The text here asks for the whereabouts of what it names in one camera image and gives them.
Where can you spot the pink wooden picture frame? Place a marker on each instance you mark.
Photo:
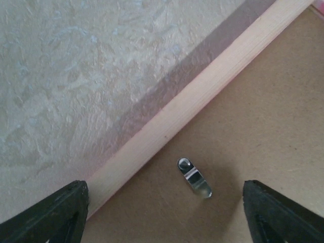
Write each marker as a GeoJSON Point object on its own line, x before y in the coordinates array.
{"type": "Point", "coordinates": [192, 99]}

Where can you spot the brown cardboard backing board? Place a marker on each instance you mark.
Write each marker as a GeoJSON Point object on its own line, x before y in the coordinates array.
{"type": "Point", "coordinates": [267, 124]}

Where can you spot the small metal backing clip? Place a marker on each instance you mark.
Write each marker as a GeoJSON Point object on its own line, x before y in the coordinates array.
{"type": "Point", "coordinates": [194, 178]}

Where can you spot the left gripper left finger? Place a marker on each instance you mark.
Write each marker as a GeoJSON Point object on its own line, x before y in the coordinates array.
{"type": "Point", "coordinates": [60, 217]}

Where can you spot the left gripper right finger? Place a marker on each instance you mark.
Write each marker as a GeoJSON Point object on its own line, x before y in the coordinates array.
{"type": "Point", "coordinates": [273, 217]}

